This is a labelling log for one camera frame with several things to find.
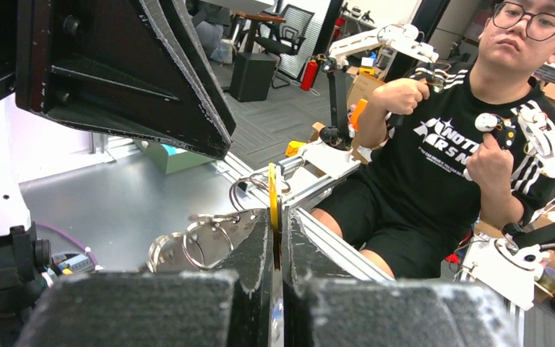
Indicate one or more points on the yellow tagged key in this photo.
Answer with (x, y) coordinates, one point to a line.
(274, 212)

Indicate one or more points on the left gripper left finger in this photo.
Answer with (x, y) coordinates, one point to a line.
(227, 305)

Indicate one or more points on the black box on floor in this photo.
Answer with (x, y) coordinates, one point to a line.
(252, 77)

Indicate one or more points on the green storage box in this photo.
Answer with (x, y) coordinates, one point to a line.
(169, 159)

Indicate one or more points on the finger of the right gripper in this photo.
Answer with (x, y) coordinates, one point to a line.
(133, 69)

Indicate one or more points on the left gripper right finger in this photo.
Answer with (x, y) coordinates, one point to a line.
(331, 301)

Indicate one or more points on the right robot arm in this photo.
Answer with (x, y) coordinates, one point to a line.
(23, 256)

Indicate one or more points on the red fire extinguisher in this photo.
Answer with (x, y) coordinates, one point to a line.
(309, 74)

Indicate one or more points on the black office chair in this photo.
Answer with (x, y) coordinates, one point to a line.
(285, 38)

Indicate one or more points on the person in black clothes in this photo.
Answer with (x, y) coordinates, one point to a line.
(517, 39)

